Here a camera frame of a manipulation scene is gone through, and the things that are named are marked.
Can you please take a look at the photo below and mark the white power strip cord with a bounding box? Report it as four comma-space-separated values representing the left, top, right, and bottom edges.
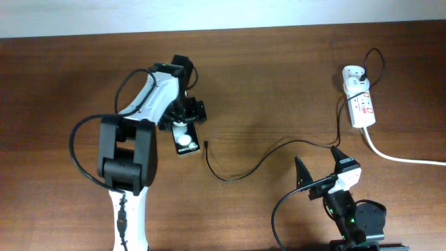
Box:
360, 127, 446, 167

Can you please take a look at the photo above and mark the white charger adapter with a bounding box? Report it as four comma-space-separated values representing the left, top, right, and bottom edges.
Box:
344, 77, 370, 96

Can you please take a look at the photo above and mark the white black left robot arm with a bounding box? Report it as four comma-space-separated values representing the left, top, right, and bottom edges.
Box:
98, 61, 206, 250

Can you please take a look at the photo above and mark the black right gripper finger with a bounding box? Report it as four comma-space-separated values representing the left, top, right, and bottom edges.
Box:
330, 146, 355, 173
295, 156, 314, 188

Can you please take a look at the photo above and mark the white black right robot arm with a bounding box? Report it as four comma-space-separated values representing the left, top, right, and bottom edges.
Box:
295, 146, 410, 251

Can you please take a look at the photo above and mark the black charging cable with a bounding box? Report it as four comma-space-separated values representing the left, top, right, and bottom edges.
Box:
203, 47, 385, 183

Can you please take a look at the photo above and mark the white power strip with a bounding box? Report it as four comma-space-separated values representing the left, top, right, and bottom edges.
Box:
342, 66, 376, 128

